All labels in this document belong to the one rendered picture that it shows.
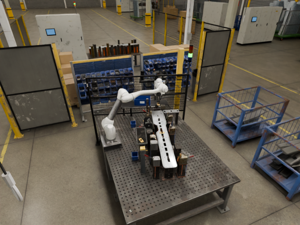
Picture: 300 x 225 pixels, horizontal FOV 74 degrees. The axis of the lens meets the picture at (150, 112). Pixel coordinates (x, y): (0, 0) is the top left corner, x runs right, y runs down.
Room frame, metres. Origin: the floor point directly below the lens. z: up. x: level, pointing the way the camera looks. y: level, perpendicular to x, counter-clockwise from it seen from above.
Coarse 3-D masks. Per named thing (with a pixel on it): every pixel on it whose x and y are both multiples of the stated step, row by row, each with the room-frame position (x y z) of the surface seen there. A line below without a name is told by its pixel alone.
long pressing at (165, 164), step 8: (152, 112) 3.03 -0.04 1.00; (160, 112) 3.04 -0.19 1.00; (160, 120) 2.79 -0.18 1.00; (160, 128) 2.57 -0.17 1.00; (160, 136) 2.36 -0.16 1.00; (168, 136) 2.36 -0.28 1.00; (160, 144) 2.18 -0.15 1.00; (168, 144) 2.18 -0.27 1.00; (160, 152) 2.01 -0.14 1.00; (168, 152) 2.01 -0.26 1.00
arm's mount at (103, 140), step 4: (100, 136) 2.59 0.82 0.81; (104, 136) 2.59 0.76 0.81; (116, 136) 2.61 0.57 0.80; (104, 140) 2.50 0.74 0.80; (120, 140) 2.51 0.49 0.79; (104, 144) 2.40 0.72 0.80; (108, 144) 2.41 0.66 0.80; (112, 144) 2.41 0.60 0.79; (116, 144) 2.42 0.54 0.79; (120, 144) 2.44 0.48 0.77; (104, 148) 2.35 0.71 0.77; (108, 148) 2.37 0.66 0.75; (112, 148) 2.39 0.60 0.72; (116, 148) 2.41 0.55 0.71
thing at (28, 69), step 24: (0, 48) 3.67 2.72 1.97; (24, 48) 3.81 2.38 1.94; (48, 48) 3.96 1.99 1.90; (0, 72) 3.63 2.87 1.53; (24, 72) 3.76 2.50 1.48; (48, 72) 3.91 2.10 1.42; (0, 96) 3.54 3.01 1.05; (24, 96) 3.71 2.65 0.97; (48, 96) 3.87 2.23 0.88; (24, 120) 3.65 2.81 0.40; (48, 120) 3.84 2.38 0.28; (72, 120) 3.99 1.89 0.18
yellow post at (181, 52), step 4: (180, 48) 3.60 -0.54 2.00; (180, 52) 3.54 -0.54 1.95; (180, 56) 3.54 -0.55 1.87; (180, 60) 3.54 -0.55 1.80; (180, 64) 3.54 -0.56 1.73; (176, 68) 3.62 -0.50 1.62; (180, 68) 3.54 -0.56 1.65; (176, 72) 3.60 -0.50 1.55; (180, 72) 3.54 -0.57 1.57; (176, 76) 3.57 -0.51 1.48; (180, 76) 3.54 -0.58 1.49; (176, 84) 3.54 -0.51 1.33; (180, 84) 3.54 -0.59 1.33; (176, 88) 3.54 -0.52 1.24; (180, 88) 3.54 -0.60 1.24; (176, 100) 3.54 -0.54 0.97; (176, 104) 3.54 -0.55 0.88; (176, 108) 3.54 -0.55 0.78
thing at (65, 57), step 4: (60, 52) 6.79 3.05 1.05; (64, 52) 6.80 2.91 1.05; (68, 52) 6.80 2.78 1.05; (60, 56) 6.47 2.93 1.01; (64, 56) 6.50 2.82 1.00; (68, 56) 6.54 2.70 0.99; (72, 56) 6.85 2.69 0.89; (60, 60) 6.46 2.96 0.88; (64, 60) 6.49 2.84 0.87; (68, 60) 6.53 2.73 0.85; (72, 60) 6.57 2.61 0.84; (56, 64) 6.04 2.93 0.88; (64, 64) 6.44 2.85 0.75; (68, 64) 6.44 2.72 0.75; (64, 68) 6.11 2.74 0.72; (68, 68) 6.15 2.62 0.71; (64, 72) 6.11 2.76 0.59; (68, 72) 6.14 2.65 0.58
